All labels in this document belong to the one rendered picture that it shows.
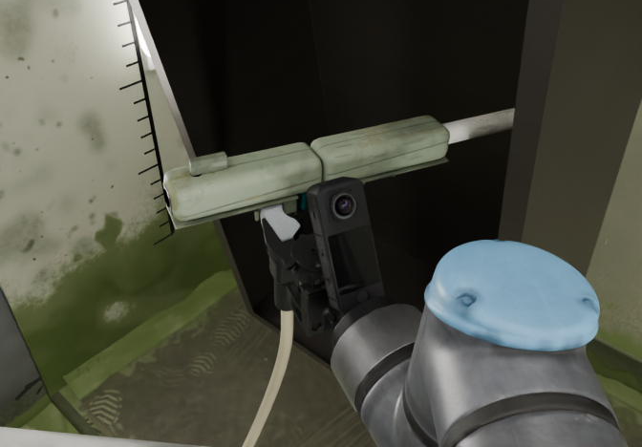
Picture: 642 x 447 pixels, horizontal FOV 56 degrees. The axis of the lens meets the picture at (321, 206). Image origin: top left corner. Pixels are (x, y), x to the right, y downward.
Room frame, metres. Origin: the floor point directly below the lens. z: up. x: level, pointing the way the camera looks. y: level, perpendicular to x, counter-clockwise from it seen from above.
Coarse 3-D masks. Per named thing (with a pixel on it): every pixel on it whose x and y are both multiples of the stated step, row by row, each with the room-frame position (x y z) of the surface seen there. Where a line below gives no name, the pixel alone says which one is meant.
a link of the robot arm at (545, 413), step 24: (480, 408) 0.17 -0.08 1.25; (504, 408) 0.17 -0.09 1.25; (528, 408) 0.16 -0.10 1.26; (552, 408) 0.16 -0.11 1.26; (576, 408) 0.16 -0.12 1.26; (600, 408) 0.17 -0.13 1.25; (0, 432) 0.13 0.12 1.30; (24, 432) 0.13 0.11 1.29; (48, 432) 0.13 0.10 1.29; (456, 432) 0.17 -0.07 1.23; (480, 432) 0.16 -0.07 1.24; (504, 432) 0.16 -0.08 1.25; (528, 432) 0.15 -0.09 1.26; (552, 432) 0.15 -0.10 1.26; (576, 432) 0.15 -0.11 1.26; (600, 432) 0.15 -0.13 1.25
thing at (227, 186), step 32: (384, 128) 0.57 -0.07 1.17; (416, 128) 0.57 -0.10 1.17; (448, 128) 0.59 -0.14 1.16; (480, 128) 0.60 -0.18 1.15; (192, 160) 0.47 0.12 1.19; (224, 160) 0.48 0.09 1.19; (256, 160) 0.50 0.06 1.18; (288, 160) 0.50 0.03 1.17; (320, 160) 0.51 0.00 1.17; (352, 160) 0.52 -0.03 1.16; (384, 160) 0.53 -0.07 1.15; (416, 160) 0.55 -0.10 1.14; (448, 160) 0.57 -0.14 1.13; (192, 192) 0.45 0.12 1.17; (224, 192) 0.46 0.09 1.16; (256, 192) 0.47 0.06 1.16; (288, 192) 0.49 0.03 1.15; (192, 224) 0.45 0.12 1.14
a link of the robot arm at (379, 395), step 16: (400, 352) 0.29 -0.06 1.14; (384, 368) 0.28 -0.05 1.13; (400, 368) 0.28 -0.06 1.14; (368, 384) 0.28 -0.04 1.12; (384, 384) 0.27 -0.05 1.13; (400, 384) 0.27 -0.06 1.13; (368, 400) 0.27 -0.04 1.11; (384, 400) 0.26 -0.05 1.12; (400, 400) 0.25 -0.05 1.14; (368, 416) 0.26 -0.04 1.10; (384, 416) 0.25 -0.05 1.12; (400, 416) 0.24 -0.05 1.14; (384, 432) 0.25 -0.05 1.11; (400, 432) 0.23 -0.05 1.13
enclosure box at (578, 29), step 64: (192, 0) 0.92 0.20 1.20; (256, 0) 1.02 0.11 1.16; (320, 0) 1.10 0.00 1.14; (384, 0) 1.00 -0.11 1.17; (448, 0) 0.92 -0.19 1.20; (512, 0) 0.85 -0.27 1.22; (576, 0) 0.45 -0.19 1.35; (640, 0) 0.59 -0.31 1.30; (192, 64) 0.91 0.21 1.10; (256, 64) 1.01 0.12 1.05; (320, 64) 1.14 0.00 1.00; (384, 64) 1.03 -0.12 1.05; (448, 64) 0.93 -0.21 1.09; (512, 64) 0.86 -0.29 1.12; (576, 64) 0.48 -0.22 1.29; (640, 64) 0.67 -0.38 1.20; (192, 128) 0.89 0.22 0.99; (256, 128) 1.01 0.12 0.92; (320, 128) 1.15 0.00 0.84; (512, 128) 0.46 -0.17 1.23; (576, 128) 0.53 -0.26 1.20; (384, 192) 1.10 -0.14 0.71; (448, 192) 0.98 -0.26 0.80; (512, 192) 0.47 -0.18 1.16; (576, 192) 0.59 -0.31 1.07; (256, 256) 0.99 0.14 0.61; (384, 256) 1.09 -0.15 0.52; (576, 256) 0.69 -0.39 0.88
